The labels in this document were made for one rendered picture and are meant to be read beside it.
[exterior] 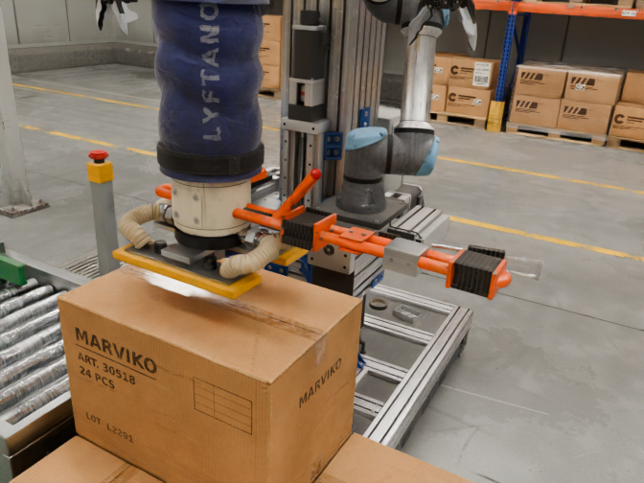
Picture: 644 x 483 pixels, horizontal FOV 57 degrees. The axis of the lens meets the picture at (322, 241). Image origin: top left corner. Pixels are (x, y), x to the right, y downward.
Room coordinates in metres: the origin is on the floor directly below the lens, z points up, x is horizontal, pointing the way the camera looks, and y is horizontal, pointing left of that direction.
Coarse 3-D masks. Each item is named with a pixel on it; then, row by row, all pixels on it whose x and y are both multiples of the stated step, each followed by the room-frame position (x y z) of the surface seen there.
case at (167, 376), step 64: (64, 320) 1.21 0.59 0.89; (128, 320) 1.13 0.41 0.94; (192, 320) 1.14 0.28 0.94; (256, 320) 1.16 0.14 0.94; (320, 320) 1.17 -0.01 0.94; (128, 384) 1.11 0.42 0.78; (192, 384) 1.02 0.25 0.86; (256, 384) 0.95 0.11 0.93; (320, 384) 1.11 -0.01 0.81; (128, 448) 1.12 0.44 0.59; (192, 448) 1.03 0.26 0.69; (256, 448) 0.95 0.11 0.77; (320, 448) 1.13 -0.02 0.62
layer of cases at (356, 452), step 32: (64, 448) 1.16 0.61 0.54; (96, 448) 1.16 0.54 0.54; (352, 448) 1.21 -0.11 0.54; (384, 448) 1.22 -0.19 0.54; (32, 480) 1.05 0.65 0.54; (64, 480) 1.06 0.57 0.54; (96, 480) 1.06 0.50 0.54; (128, 480) 1.07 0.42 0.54; (160, 480) 1.07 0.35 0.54; (320, 480) 1.10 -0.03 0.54; (352, 480) 1.10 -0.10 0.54; (384, 480) 1.11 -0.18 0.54; (416, 480) 1.11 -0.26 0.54; (448, 480) 1.12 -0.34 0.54
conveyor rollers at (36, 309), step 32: (0, 288) 1.99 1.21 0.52; (32, 288) 2.01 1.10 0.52; (0, 320) 1.73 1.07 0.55; (32, 320) 1.74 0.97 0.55; (0, 352) 1.55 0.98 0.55; (32, 352) 1.61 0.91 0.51; (64, 352) 1.61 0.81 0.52; (0, 384) 1.42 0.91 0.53; (32, 384) 1.41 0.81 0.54; (64, 384) 1.41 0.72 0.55; (0, 416) 1.26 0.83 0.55
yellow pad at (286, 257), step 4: (292, 248) 1.27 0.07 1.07; (296, 248) 1.27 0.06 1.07; (300, 248) 1.27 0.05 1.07; (280, 252) 1.23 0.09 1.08; (284, 252) 1.25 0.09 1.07; (288, 252) 1.25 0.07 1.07; (292, 252) 1.25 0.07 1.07; (296, 252) 1.25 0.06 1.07; (300, 252) 1.26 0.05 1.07; (304, 252) 1.28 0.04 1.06; (280, 256) 1.22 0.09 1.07; (284, 256) 1.22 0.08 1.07; (288, 256) 1.23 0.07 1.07; (292, 256) 1.23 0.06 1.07; (296, 256) 1.25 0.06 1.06; (300, 256) 1.26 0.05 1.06; (276, 260) 1.22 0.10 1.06; (280, 260) 1.22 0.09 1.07; (284, 260) 1.21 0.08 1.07; (288, 260) 1.22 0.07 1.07; (292, 260) 1.23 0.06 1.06; (280, 264) 1.22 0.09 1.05; (284, 264) 1.21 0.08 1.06
